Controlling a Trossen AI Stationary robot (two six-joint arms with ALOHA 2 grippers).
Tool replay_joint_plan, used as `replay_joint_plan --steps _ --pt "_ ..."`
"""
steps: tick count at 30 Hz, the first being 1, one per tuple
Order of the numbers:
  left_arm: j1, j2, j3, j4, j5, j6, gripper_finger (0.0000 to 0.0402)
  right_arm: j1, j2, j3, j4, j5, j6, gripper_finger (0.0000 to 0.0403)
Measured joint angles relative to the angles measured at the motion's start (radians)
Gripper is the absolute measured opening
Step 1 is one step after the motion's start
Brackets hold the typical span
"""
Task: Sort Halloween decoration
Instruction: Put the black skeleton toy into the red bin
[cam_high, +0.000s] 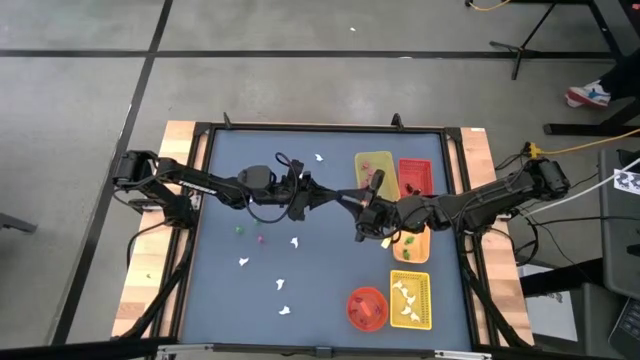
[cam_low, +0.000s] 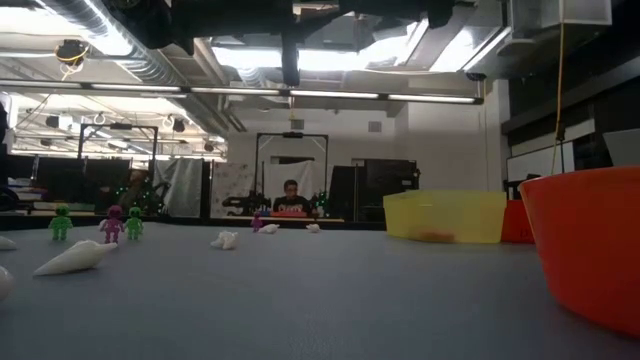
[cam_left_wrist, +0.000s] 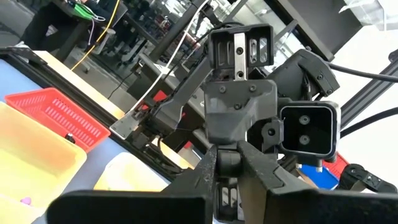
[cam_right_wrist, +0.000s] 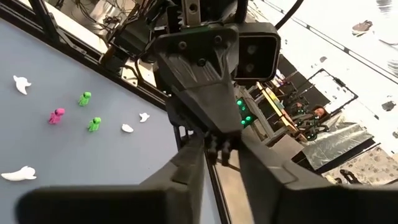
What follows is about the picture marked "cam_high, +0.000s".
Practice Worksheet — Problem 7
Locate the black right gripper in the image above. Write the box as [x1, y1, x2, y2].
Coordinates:
[339, 169, 401, 242]

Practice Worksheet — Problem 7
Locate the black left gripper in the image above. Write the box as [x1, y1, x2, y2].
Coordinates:
[274, 158, 346, 222]

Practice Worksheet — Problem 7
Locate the translucent yellow plastic bin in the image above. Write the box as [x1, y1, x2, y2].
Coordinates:
[354, 150, 401, 204]

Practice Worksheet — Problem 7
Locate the red slotted basket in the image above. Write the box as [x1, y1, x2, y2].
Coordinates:
[397, 158, 435, 197]

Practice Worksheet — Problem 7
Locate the peach solid plastic bin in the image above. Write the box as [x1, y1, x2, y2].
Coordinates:
[392, 227, 431, 265]

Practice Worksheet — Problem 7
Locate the orange round bowl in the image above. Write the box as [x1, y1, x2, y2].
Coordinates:
[346, 286, 390, 333]

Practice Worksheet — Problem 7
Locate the yellow slotted basket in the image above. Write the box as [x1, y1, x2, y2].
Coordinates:
[389, 269, 433, 331]

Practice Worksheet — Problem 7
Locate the black tripod stand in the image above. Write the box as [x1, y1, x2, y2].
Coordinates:
[488, 0, 566, 81]

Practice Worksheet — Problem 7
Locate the white box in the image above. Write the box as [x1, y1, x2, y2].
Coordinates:
[524, 292, 579, 344]

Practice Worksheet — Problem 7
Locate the person's shoe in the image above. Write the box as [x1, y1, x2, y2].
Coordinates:
[564, 79, 612, 109]

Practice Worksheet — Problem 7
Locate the dark grey desk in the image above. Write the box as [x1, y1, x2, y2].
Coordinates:
[597, 148, 640, 301]

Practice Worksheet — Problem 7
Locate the white printed paper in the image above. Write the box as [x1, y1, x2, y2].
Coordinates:
[613, 168, 640, 196]

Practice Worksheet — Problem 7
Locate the person's leg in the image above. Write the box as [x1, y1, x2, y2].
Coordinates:
[597, 49, 640, 101]

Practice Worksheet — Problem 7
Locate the black keyboard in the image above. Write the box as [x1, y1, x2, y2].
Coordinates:
[607, 297, 640, 360]

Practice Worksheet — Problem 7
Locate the grey metal foot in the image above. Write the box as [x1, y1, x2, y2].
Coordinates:
[0, 212, 39, 235]

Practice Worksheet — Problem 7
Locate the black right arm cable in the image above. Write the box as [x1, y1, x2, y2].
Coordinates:
[353, 222, 401, 244]

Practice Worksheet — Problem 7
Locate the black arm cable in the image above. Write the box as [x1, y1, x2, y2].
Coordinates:
[126, 222, 166, 274]
[353, 222, 401, 244]

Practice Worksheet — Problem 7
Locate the black looped wrist cable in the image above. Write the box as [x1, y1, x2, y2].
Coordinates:
[247, 152, 300, 225]

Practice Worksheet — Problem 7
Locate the yellow extension cord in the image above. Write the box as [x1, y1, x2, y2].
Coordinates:
[522, 127, 640, 158]

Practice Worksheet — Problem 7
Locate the silver metal bracket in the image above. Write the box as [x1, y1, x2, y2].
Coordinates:
[156, 342, 215, 359]
[433, 349, 494, 360]

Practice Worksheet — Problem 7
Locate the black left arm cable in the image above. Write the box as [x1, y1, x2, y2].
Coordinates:
[126, 222, 166, 274]

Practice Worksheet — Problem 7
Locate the white floor cable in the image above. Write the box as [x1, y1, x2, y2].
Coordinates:
[519, 157, 640, 219]

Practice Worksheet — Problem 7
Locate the yellow hanging cable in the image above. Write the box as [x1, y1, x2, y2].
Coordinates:
[464, 0, 514, 12]

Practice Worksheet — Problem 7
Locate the black desk leg frame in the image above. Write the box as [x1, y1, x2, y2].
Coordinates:
[543, 0, 640, 137]

